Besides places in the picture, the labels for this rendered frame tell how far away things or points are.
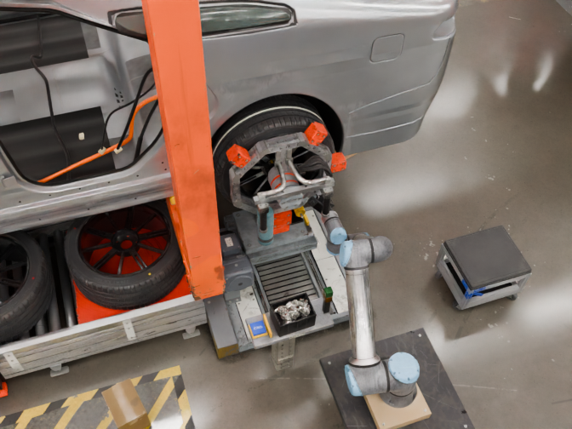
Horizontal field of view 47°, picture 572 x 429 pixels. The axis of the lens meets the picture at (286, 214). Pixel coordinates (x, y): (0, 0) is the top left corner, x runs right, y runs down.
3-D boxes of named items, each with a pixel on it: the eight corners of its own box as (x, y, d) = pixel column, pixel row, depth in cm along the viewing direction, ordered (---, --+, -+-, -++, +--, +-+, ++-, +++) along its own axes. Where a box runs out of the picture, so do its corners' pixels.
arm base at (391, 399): (421, 403, 328) (425, 395, 320) (385, 411, 325) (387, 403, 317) (408, 368, 340) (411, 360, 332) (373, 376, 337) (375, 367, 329)
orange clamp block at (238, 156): (247, 149, 332) (234, 143, 326) (251, 160, 327) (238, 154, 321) (237, 157, 335) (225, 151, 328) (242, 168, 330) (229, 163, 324)
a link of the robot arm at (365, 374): (388, 397, 311) (374, 240, 302) (351, 403, 309) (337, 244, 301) (380, 386, 326) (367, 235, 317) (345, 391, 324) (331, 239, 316)
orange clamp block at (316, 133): (312, 136, 341) (323, 123, 336) (317, 146, 336) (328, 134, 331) (302, 133, 336) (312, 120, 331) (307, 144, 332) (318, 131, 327)
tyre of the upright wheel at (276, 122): (247, 77, 328) (184, 168, 364) (260, 109, 315) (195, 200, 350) (343, 110, 369) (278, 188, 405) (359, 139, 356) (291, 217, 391)
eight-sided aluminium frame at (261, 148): (323, 192, 379) (330, 124, 336) (327, 201, 375) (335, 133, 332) (231, 215, 368) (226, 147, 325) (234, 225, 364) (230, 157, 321)
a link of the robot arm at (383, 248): (397, 236, 306) (365, 229, 373) (371, 238, 304) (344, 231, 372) (400, 260, 306) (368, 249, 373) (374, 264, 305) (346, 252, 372)
